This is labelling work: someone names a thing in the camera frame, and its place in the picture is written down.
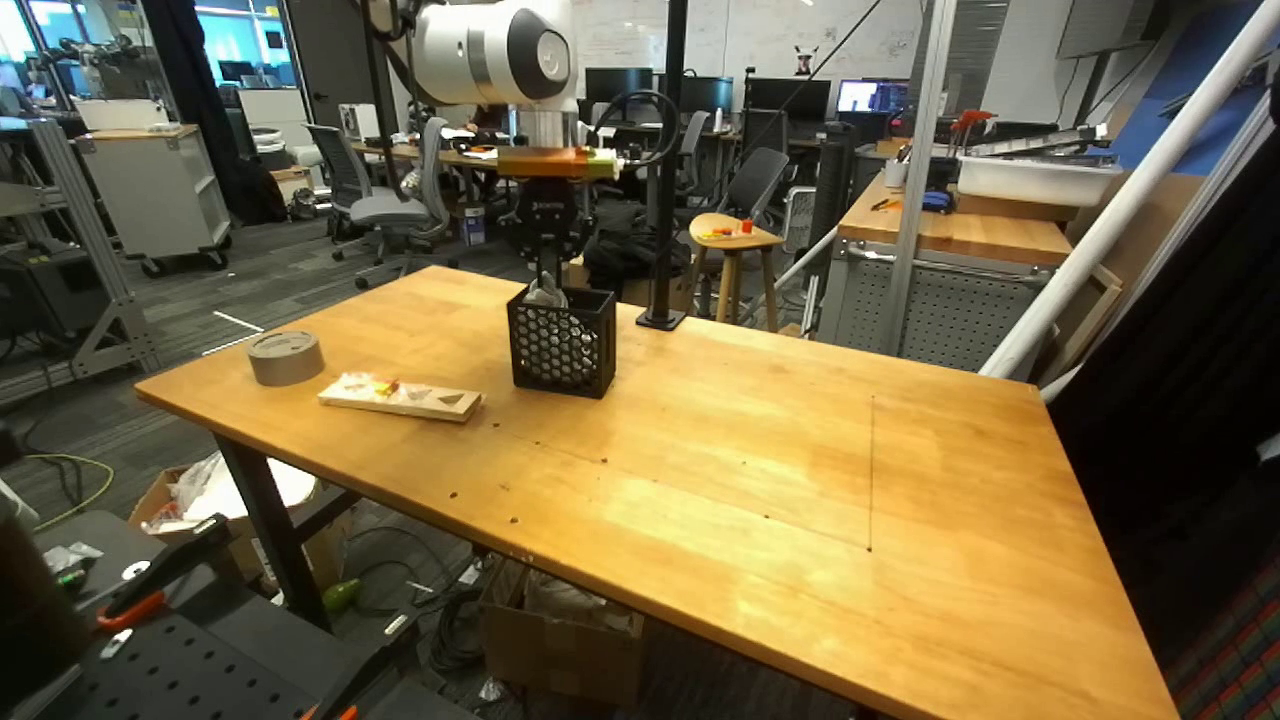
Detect open brown cardboard box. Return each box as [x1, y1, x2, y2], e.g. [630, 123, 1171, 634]
[476, 571, 655, 710]

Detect black fabric curtain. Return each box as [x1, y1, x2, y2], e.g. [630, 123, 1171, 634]
[1035, 123, 1280, 672]

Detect grey duct tape roll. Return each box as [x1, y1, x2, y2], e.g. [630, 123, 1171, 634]
[245, 328, 328, 390]

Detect white plastic tub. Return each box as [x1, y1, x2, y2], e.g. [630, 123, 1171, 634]
[950, 123, 1133, 211]

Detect orange handled black clamp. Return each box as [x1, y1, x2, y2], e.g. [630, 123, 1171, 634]
[90, 512, 230, 634]
[296, 692, 370, 720]

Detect grey office chair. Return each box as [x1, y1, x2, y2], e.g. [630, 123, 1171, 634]
[309, 119, 444, 290]

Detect black mesh box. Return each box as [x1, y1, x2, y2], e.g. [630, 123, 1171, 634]
[504, 279, 618, 401]

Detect blue board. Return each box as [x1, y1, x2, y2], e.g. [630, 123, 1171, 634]
[1113, 0, 1263, 135]

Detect white vertical post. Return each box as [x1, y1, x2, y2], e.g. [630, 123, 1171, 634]
[885, 0, 963, 354]

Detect white slanted pole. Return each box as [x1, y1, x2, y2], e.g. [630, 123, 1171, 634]
[977, 0, 1280, 383]

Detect round wooden stool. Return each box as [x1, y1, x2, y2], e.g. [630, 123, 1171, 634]
[684, 207, 791, 330]

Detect dark office chair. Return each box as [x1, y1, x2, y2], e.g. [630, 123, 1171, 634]
[714, 141, 791, 223]

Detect grey metal rack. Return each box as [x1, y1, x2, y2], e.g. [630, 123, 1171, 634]
[0, 112, 151, 413]

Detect wooden top workbench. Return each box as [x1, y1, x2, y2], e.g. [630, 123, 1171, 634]
[813, 171, 1122, 374]

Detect wooden shape puzzle board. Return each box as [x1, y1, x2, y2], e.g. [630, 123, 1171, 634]
[316, 368, 485, 428]

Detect black perforated plate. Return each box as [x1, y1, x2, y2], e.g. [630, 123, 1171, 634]
[50, 604, 405, 720]

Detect cardboard box with white bag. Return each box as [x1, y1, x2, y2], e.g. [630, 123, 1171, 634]
[123, 451, 325, 545]

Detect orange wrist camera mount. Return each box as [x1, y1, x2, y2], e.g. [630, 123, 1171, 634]
[491, 143, 624, 183]

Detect black camera stand pole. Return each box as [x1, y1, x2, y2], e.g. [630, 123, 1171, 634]
[630, 0, 691, 335]

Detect yellow green floor cable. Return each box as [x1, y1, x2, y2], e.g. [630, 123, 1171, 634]
[24, 451, 123, 537]

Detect white towel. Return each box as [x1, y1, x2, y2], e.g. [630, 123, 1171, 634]
[521, 277, 573, 317]

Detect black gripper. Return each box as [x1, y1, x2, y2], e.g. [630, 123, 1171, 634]
[513, 175, 592, 304]

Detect lit computer monitor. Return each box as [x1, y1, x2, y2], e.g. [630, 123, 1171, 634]
[832, 75, 919, 123]

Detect white cart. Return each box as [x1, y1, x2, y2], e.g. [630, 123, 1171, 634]
[70, 119, 236, 277]

